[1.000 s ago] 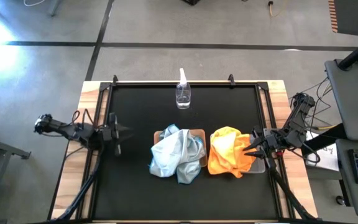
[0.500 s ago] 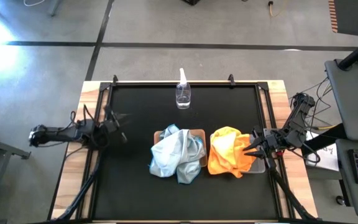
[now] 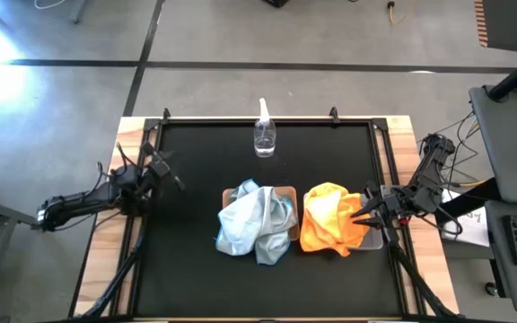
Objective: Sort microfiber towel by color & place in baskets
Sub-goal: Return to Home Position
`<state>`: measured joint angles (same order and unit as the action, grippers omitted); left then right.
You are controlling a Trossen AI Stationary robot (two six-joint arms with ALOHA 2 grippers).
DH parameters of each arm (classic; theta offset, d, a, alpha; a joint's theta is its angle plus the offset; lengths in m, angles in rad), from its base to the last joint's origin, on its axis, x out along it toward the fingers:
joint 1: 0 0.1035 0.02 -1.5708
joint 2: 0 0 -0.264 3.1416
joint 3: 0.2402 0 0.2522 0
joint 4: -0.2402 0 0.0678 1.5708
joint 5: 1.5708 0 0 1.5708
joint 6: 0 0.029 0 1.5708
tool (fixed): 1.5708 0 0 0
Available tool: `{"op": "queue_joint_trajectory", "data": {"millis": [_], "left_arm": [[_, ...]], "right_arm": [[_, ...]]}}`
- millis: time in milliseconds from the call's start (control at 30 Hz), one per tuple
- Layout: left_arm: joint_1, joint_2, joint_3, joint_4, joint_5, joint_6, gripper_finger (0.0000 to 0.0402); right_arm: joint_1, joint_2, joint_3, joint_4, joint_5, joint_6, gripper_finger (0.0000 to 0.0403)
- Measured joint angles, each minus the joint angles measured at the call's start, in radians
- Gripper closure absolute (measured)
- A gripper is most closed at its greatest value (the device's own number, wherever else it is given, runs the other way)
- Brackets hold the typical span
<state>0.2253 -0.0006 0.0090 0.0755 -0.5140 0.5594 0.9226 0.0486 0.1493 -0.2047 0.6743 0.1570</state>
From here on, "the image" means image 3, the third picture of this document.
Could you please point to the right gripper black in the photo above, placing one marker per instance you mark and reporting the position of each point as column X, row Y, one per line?
column 393, row 206

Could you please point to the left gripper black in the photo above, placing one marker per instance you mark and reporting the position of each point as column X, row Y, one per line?
column 153, row 172

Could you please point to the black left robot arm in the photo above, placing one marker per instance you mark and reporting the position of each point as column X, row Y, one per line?
column 83, row 202

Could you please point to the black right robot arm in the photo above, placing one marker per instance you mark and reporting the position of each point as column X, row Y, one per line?
column 429, row 179

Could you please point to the grey rectangular basket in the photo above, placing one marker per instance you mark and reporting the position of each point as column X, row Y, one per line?
column 370, row 240

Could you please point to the brown rectangular basket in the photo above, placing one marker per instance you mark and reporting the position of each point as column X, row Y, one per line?
column 295, row 211

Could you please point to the clear spray bottle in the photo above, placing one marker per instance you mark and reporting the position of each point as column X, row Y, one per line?
column 265, row 139

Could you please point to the white paper sheet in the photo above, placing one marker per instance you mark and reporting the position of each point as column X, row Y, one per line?
column 474, row 229

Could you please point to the black desk support beam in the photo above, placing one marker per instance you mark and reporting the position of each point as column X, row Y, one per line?
column 474, row 199

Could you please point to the black table mat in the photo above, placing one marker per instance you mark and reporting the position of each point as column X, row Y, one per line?
column 204, row 269

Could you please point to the grey keyboard tray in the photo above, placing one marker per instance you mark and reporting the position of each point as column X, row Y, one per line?
column 496, row 269

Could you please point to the black caster wheel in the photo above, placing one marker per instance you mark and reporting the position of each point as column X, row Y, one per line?
column 491, row 288

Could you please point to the grey desk top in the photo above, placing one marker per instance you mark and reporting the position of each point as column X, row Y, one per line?
column 505, row 134

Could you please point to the grey metal leg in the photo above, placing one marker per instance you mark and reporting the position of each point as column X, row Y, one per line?
column 79, row 11

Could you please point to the black round pole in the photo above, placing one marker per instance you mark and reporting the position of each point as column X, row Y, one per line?
column 514, row 78

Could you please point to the black mat with striped edge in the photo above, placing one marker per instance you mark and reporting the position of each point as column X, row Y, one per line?
column 510, row 22

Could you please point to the black frame clamp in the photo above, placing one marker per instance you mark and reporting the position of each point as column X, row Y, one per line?
column 334, row 115
column 166, row 116

